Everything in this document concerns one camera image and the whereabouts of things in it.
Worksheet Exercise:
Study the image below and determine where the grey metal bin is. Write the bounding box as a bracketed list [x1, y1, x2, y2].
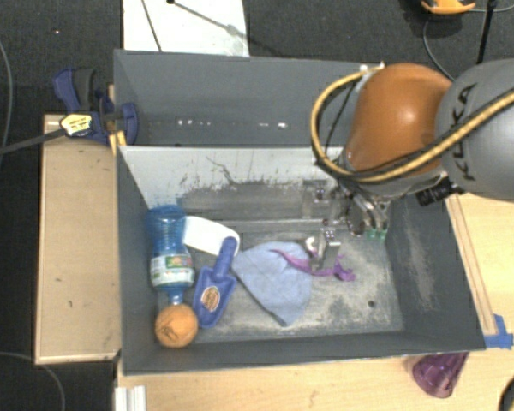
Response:
[112, 48, 487, 376]

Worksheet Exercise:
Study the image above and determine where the purple toy lizard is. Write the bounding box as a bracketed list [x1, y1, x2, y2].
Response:
[268, 241, 357, 283]

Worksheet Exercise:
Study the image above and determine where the blue plastic bottle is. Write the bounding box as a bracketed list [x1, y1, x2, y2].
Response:
[144, 204, 197, 306]

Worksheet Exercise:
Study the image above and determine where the white band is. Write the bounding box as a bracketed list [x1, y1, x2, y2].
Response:
[182, 215, 242, 256]

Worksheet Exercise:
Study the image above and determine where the blue toy trowel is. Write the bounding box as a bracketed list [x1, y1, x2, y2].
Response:
[192, 235, 240, 330]

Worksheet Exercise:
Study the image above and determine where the purple plastic cup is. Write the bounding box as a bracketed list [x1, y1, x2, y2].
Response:
[411, 352, 470, 399]

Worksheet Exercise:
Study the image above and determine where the pale wood board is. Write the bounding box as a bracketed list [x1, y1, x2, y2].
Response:
[33, 113, 123, 366]

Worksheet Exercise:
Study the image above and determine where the black cylinder on white bracket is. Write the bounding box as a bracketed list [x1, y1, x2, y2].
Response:
[415, 176, 464, 207]

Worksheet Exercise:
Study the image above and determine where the orange ball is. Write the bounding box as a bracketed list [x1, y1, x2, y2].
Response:
[154, 303, 200, 349]

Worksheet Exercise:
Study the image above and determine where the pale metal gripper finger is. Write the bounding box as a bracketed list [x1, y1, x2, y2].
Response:
[324, 229, 343, 272]
[309, 228, 330, 273]

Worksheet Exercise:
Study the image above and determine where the light blue cloth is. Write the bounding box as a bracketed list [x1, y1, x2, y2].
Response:
[230, 241, 314, 327]

